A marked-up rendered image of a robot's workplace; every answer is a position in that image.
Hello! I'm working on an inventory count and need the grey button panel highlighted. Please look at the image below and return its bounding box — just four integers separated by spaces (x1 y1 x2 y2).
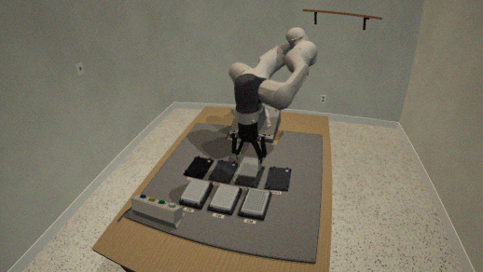
117 194 185 229

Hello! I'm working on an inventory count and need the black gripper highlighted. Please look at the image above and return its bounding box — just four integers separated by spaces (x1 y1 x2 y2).
231 122 267 170

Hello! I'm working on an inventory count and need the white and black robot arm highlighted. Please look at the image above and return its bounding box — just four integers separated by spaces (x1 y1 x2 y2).
228 27 318 134

